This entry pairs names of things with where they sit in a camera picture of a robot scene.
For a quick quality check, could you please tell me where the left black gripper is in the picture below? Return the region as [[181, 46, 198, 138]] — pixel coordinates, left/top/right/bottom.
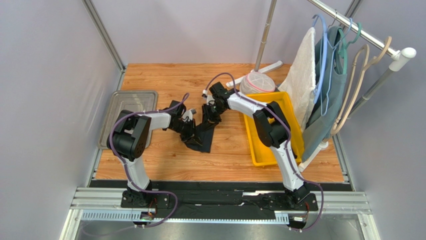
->
[[170, 118, 202, 147]]

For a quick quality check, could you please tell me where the black paper napkin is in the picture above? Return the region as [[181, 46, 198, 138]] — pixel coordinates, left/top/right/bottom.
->
[[184, 125, 215, 153]]

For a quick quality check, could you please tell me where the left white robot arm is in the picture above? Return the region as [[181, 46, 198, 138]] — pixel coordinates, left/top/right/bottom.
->
[[107, 100, 202, 203]]

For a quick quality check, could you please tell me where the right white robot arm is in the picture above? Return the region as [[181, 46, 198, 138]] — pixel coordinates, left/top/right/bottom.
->
[[200, 82, 310, 205]]

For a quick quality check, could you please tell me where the yellow plastic bin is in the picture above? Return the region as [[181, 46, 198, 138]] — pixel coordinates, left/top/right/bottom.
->
[[243, 91, 305, 167]]

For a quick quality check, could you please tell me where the silver metal tray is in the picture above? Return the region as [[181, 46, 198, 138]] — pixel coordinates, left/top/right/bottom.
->
[[97, 90, 158, 150]]

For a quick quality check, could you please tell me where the white mesh bowl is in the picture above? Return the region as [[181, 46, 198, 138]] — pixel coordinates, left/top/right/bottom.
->
[[239, 71, 276, 95]]

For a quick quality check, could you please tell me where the white towel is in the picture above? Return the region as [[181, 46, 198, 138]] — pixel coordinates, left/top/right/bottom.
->
[[278, 27, 316, 132]]

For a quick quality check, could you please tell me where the blue hanger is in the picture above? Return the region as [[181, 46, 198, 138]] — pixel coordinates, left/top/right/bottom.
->
[[312, 14, 348, 118]]

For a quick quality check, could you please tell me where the beige hanger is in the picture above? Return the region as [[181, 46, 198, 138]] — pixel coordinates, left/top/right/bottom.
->
[[330, 36, 392, 137], [330, 44, 370, 136]]

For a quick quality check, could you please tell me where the teal garment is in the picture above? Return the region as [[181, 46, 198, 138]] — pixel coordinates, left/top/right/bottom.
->
[[302, 26, 348, 162]]

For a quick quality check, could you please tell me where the green hanger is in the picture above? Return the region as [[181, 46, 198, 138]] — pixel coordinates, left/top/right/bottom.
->
[[337, 17, 362, 75]]

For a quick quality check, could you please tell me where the metal clothes rack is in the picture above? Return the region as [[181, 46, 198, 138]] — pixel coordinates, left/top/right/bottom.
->
[[226, 0, 418, 173]]

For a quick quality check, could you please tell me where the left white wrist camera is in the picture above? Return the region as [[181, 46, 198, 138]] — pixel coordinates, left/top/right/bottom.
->
[[181, 108, 197, 122]]

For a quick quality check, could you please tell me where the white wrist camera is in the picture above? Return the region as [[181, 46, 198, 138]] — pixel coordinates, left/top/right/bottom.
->
[[181, 108, 197, 122], [201, 89, 216, 105]]

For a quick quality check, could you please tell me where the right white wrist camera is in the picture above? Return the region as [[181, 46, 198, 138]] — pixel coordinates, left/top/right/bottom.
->
[[201, 89, 216, 105]]

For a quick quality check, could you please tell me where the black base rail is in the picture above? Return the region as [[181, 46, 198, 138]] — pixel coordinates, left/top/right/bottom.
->
[[88, 180, 352, 222]]

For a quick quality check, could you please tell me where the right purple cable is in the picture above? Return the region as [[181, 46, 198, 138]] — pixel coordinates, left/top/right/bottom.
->
[[201, 72, 325, 233]]

